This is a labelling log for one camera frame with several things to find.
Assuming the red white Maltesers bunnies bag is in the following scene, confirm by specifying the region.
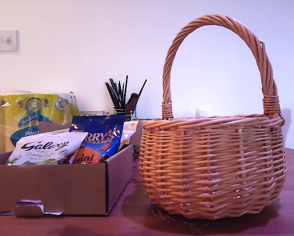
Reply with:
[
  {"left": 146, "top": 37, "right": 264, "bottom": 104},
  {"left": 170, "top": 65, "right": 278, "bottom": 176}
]
[{"left": 118, "top": 120, "right": 140, "bottom": 151}]

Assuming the blue Terry's orange egg bag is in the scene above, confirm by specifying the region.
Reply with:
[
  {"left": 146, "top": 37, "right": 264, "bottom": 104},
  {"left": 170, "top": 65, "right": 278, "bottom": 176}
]
[{"left": 69, "top": 114, "right": 126, "bottom": 165}]

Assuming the white Galaxy egg bag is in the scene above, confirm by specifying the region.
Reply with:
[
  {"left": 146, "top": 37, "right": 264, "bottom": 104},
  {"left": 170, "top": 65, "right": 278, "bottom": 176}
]
[{"left": 5, "top": 131, "right": 88, "bottom": 166}]

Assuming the white Porlex box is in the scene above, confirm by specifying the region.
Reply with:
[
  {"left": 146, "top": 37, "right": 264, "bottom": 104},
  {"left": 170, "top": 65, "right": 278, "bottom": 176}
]
[{"left": 78, "top": 110, "right": 108, "bottom": 118}]

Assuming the brown cardboard box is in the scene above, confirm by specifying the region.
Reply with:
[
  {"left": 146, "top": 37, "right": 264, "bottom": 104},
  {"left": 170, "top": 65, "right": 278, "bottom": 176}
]
[{"left": 0, "top": 120, "right": 144, "bottom": 217}]

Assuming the yellow kitchen towel pack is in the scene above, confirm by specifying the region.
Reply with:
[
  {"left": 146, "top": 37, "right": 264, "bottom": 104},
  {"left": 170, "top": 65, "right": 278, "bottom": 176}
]
[{"left": 0, "top": 90, "right": 80, "bottom": 155}]

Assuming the brown utensil handle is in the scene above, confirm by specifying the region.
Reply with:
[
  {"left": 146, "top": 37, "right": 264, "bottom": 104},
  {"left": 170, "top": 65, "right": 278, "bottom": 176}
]
[{"left": 125, "top": 92, "right": 140, "bottom": 116}]

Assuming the wire utensil holder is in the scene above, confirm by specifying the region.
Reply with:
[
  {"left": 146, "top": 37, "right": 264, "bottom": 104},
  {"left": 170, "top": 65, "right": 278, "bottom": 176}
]
[{"left": 114, "top": 107, "right": 137, "bottom": 121}]

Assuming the woven wicker basket with handle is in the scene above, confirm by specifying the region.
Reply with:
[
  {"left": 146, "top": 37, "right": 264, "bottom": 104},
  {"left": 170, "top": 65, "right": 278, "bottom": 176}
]
[{"left": 138, "top": 14, "right": 288, "bottom": 220}]

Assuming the white wall switch plate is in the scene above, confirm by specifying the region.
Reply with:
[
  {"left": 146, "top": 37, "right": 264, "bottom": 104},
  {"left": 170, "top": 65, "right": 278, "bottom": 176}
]
[{"left": 0, "top": 29, "right": 18, "bottom": 52}]

